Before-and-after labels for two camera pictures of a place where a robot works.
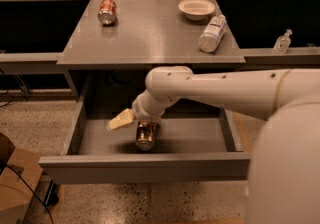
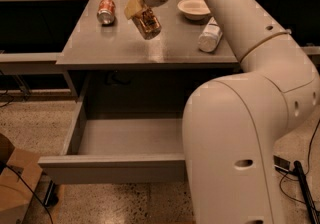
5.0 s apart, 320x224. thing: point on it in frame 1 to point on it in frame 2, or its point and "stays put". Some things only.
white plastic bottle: x=212 y=34 stays put
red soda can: x=107 y=11 stays put
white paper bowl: x=196 y=9 stays put
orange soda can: x=145 y=135 to x=147 y=24
